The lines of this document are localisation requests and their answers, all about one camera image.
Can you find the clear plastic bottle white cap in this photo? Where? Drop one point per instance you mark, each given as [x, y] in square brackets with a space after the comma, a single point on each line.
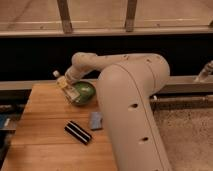
[70, 92]

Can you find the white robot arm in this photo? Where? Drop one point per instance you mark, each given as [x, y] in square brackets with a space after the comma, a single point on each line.
[125, 83]

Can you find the green ceramic bowl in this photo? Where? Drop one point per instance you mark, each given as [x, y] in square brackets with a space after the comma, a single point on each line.
[86, 90]

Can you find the blue grey sponge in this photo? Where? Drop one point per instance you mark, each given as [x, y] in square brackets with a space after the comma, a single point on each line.
[95, 122]

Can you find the black white striped box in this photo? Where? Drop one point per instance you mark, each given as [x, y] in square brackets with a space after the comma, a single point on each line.
[78, 132]

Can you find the metal window frame rail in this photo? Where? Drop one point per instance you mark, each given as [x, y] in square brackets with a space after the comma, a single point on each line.
[104, 17]

